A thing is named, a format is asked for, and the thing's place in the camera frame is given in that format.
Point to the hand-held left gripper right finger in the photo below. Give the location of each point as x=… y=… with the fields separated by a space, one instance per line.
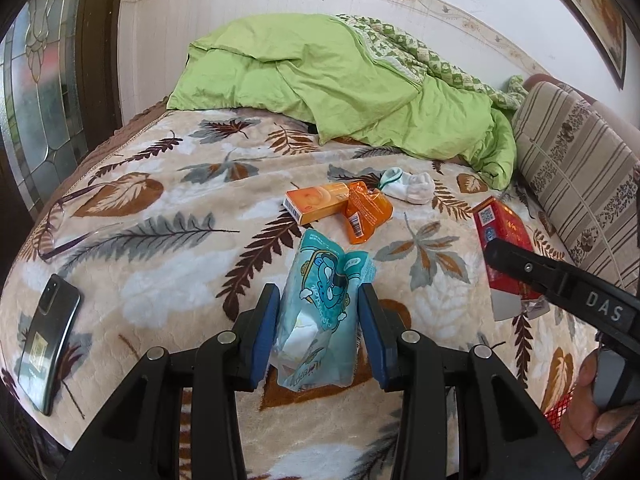
x=375 y=345

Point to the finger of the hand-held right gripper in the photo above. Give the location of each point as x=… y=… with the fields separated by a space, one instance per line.
x=520 y=265

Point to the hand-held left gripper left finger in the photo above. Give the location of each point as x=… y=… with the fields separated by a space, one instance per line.
x=262 y=340

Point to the red torn cardboard box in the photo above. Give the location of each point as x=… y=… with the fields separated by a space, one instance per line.
x=505 y=230

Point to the blue wet wipe packet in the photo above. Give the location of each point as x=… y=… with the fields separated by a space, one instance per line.
x=320 y=300

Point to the red plastic basket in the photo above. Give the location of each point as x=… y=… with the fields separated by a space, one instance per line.
x=557 y=410

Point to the orange plastic packet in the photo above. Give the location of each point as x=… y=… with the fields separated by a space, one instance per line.
x=367 y=215

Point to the white sock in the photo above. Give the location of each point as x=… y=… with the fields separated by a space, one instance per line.
x=412 y=187

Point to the orange cardboard box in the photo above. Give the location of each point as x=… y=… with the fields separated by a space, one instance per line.
x=312 y=202

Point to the person's right hand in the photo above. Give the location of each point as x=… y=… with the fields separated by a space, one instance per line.
x=582 y=410

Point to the leaf print fleece blanket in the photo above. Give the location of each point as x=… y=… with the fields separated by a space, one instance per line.
x=175 y=270

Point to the striped brown cushion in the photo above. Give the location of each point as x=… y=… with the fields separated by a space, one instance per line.
x=570 y=160

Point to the dark smartphone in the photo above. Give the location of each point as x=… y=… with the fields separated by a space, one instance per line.
x=47 y=340

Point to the eyeglasses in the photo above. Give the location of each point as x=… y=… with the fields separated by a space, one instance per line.
x=50 y=256

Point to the green patterned quilt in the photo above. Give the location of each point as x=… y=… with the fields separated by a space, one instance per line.
x=425 y=55

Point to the plain green quilt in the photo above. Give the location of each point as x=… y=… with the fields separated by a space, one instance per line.
x=300 y=70

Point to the stained glass door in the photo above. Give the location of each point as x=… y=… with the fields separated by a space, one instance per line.
x=45 y=85

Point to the dark framed wall picture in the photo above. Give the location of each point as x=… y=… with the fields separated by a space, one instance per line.
x=600 y=15

